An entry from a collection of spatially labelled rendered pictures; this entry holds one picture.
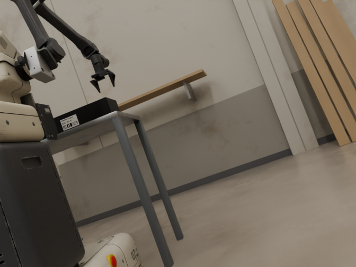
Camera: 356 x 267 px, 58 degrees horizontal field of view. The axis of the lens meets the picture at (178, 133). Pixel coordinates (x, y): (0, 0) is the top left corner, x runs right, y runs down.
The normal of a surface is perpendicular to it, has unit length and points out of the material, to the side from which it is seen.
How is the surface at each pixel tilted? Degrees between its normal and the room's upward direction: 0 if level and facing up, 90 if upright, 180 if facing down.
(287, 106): 90
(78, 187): 90
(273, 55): 90
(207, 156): 90
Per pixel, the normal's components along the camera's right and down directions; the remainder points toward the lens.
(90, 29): -0.22, 0.03
